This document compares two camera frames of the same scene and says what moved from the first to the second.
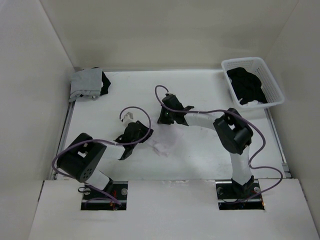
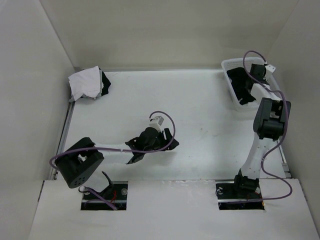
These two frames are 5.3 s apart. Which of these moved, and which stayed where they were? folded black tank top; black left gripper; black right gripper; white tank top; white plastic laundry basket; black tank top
Moved: white tank top; black left gripper; black right gripper
Stayed: folded black tank top; black tank top; white plastic laundry basket
